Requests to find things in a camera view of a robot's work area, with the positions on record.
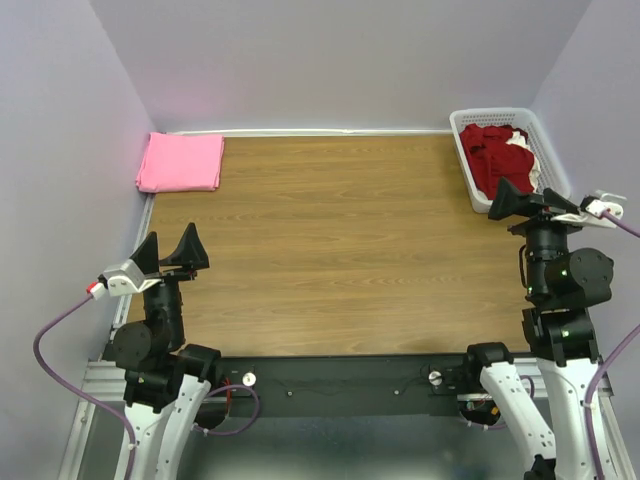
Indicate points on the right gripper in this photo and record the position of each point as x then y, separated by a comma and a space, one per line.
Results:
507, 199

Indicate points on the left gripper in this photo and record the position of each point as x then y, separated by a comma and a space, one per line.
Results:
189, 252

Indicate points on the red t shirt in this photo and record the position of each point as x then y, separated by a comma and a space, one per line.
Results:
486, 152

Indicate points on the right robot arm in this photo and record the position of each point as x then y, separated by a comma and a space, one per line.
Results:
561, 286

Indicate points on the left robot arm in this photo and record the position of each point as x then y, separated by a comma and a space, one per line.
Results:
153, 352

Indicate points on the white plastic basket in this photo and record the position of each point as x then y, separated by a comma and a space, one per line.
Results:
552, 173

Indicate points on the cream white t shirt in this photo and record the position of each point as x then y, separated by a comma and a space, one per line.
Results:
524, 164

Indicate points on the folded pink t shirt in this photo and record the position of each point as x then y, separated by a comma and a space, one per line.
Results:
177, 163

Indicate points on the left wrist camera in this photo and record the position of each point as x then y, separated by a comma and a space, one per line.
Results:
122, 279

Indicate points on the aluminium frame rail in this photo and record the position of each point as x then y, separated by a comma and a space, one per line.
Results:
102, 380

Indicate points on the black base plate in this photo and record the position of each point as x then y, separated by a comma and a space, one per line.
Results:
362, 385

